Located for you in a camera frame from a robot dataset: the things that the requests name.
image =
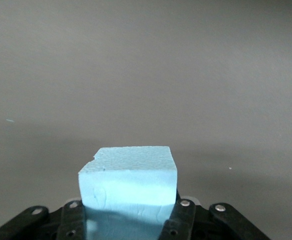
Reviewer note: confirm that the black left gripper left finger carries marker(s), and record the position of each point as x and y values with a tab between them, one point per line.
71	220

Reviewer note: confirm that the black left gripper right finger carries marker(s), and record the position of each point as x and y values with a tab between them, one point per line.
180	220

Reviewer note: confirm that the light blue foam block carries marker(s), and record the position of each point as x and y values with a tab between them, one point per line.
128	185

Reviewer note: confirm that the dark grey table cover sheet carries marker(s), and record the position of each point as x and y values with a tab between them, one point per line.
135	75

